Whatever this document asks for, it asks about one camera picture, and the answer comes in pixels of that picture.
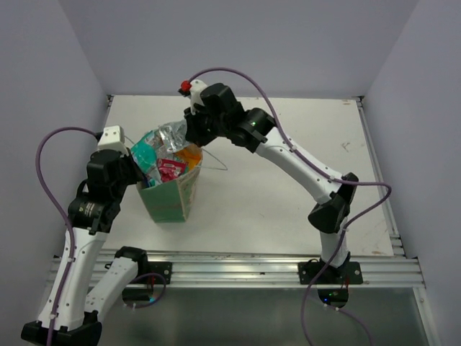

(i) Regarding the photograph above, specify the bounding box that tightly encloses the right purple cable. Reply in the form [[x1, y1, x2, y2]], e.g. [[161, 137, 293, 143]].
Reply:
[[189, 67, 393, 346]]

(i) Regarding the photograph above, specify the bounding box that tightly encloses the green paper bag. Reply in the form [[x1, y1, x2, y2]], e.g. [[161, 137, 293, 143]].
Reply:
[[137, 149, 209, 223]]

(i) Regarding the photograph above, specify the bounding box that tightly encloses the purple cable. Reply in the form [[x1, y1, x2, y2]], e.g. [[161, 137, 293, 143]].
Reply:
[[189, 67, 393, 346], [35, 128, 102, 346]]

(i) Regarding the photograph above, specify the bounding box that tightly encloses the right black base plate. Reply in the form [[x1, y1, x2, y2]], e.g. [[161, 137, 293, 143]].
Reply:
[[297, 259, 364, 285]]

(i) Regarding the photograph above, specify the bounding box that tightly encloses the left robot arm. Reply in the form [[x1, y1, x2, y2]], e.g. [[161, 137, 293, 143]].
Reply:
[[21, 149, 150, 345]]

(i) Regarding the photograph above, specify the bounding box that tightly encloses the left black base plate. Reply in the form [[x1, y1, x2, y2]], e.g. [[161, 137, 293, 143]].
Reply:
[[130, 261, 172, 286]]

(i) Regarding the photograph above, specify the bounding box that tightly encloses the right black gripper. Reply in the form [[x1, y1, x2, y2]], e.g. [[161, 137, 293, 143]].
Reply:
[[184, 102, 228, 148]]

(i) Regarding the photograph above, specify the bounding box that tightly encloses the teal candy packet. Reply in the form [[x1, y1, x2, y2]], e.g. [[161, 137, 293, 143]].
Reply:
[[131, 130, 169, 187]]

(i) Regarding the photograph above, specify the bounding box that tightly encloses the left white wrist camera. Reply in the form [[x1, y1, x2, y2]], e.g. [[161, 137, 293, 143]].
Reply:
[[97, 125, 126, 153]]

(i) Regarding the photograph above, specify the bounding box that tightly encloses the grey snack packet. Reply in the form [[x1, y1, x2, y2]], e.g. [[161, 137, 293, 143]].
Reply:
[[158, 120, 190, 153]]

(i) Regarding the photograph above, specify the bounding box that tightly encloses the aluminium mounting rail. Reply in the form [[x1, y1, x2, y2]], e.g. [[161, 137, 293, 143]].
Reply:
[[148, 251, 425, 288]]

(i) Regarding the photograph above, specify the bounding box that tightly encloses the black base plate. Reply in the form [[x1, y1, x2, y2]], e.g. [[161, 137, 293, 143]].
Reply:
[[297, 259, 364, 285], [130, 261, 172, 286]]

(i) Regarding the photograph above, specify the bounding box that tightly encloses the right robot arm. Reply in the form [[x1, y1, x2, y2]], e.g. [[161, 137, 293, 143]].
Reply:
[[179, 79, 358, 283]]

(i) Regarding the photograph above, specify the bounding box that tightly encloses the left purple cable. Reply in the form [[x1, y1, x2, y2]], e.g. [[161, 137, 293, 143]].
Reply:
[[35, 128, 102, 346]]

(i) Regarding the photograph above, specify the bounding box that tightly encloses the pink snack packet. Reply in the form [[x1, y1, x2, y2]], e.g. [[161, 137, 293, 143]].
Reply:
[[157, 159, 187, 182]]

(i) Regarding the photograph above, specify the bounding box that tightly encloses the orange yellow snack packet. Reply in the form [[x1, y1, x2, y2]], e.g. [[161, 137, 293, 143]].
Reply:
[[176, 145, 202, 171]]

